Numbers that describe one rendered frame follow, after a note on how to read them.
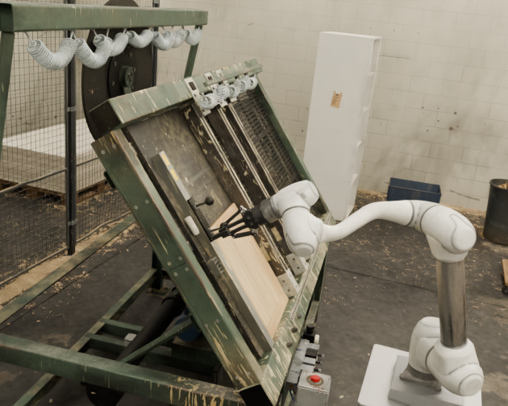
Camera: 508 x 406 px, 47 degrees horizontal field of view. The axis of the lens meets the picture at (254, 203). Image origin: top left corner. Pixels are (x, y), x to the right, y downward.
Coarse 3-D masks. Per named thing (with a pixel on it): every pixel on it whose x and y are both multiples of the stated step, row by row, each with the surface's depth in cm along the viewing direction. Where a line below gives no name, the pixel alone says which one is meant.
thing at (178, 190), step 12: (156, 156) 234; (168, 168) 234; (168, 180) 236; (180, 180) 239; (180, 192) 236; (180, 204) 238; (192, 216) 238; (204, 240) 240; (216, 252) 240; (228, 264) 245; (228, 276) 242; (228, 288) 244; (240, 288) 246; (240, 300) 244; (252, 312) 246; (252, 324) 246; (264, 336) 247; (264, 348) 248
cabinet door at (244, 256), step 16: (240, 224) 281; (224, 240) 258; (240, 240) 273; (240, 256) 265; (256, 256) 282; (240, 272) 258; (256, 272) 274; (272, 272) 289; (256, 288) 266; (272, 288) 281; (256, 304) 259; (272, 304) 273; (272, 320) 265; (272, 336) 258
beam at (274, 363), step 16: (320, 256) 360; (304, 272) 322; (288, 304) 287; (304, 304) 300; (288, 320) 273; (288, 336) 265; (272, 352) 245; (288, 352) 258; (272, 368) 237; (256, 384) 225; (272, 384) 231; (256, 400) 227; (272, 400) 226
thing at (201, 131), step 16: (192, 80) 280; (192, 112) 278; (208, 112) 281; (192, 128) 280; (208, 128) 282; (208, 144) 281; (208, 160) 283; (224, 160) 282; (224, 176) 284; (240, 192) 284; (256, 240) 290; (272, 240) 293; (272, 256) 290; (288, 272) 293; (288, 288) 293
